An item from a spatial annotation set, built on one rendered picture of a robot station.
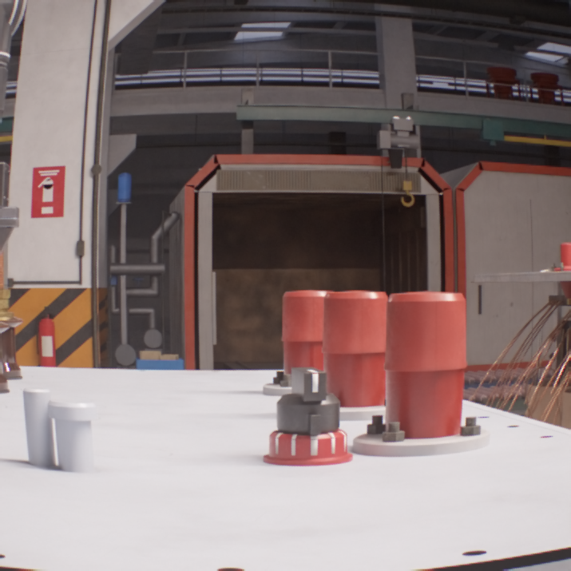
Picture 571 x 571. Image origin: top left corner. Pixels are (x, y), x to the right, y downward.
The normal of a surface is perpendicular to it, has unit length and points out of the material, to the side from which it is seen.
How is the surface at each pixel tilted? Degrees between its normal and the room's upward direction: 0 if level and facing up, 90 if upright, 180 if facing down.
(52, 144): 90
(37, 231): 90
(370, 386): 91
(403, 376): 91
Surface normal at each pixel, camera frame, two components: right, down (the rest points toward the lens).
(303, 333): -0.31, -0.02
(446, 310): 0.37, -0.03
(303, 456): -0.08, -0.04
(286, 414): -0.66, 0.00
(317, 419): 0.13, 0.00
